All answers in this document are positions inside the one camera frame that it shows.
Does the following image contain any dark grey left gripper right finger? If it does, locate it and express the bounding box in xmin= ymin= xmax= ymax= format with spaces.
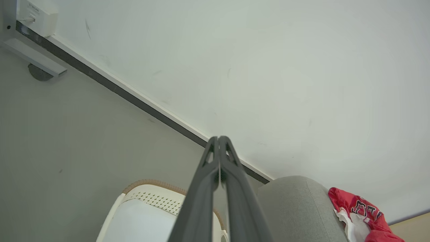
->
xmin=219 ymin=136 xmax=273 ymax=242

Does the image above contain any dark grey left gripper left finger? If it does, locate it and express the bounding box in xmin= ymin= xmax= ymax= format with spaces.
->
xmin=168 ymin=136 xmax=221 ymax=242

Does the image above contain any red jersey with black lettering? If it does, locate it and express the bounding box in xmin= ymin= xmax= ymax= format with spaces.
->
xmin=328 ymin=187 xmax=405 ymax=242

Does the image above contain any white laundry basket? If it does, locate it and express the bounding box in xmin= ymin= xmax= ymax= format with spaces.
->
xmin=96 ymin=179 xmax=229 ymax=242

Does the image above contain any grey fabric sofa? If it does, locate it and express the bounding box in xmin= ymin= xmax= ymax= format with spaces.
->
xmin=257 ymin=175 xmax=350 ymax=242

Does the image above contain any dark skirting board strip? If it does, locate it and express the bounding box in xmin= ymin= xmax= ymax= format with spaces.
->
xmin=15 ymin=20 xmax=273 ymax=185

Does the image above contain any beige wooden panel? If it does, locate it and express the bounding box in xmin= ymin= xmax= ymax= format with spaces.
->
xmin=389 ymin=211 xmax=430 ymax=242

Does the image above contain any grey round foot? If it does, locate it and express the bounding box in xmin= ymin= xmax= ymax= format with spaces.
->
xmin=28 ymin=63 xmax=54 ymax=82

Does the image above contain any grey metal frame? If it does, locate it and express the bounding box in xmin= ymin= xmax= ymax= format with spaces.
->
xmin=0 ymin=0 xmax=68 ymax=78

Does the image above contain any white wall box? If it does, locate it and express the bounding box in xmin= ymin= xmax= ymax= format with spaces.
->
xmin=17 ymin=0 xmax=59 ymax=38

